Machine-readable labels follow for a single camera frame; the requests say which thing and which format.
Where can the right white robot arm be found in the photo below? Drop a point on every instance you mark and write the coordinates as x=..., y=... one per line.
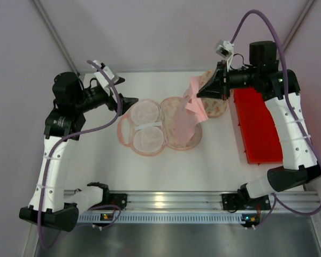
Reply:
x=268, y=75

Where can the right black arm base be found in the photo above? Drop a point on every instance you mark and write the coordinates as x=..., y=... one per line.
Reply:
x=233, y=202

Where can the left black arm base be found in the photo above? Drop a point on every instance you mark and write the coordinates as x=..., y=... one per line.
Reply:
x=115, y=200

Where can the slotted grey cable duct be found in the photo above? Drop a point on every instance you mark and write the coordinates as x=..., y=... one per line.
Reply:
x=166, y=218

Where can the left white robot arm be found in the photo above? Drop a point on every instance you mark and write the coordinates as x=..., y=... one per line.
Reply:
x=63, y=127

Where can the pink cloth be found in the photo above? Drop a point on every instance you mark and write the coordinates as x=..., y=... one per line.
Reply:
x=189, y=113

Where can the floral mesh laundry bag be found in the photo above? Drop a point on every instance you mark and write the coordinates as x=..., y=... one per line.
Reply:
x=215, y=104

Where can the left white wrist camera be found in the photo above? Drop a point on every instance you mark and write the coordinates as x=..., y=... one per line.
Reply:
x=101, y=78

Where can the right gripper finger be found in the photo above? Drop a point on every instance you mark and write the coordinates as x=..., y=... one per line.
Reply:
x=207, y=80
x=211, y=91

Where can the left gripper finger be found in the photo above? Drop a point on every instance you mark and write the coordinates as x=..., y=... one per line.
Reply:
x=126, y=103
x=119, y=80

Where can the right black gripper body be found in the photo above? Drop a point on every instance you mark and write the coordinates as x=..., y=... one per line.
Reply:
x=225, y=81

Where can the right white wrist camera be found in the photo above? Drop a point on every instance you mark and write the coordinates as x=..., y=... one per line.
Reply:
x=226, y=50

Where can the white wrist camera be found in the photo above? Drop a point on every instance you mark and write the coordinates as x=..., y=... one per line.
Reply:
x=101, y=78
x=226, y=50

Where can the red plastic tray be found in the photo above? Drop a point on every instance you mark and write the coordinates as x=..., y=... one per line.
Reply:
x=259, y=135

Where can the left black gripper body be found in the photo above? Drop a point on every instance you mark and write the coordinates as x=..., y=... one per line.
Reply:
x=112, y=96

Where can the aluminium mounting rail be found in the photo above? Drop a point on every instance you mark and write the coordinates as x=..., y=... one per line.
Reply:
x=158, y=201

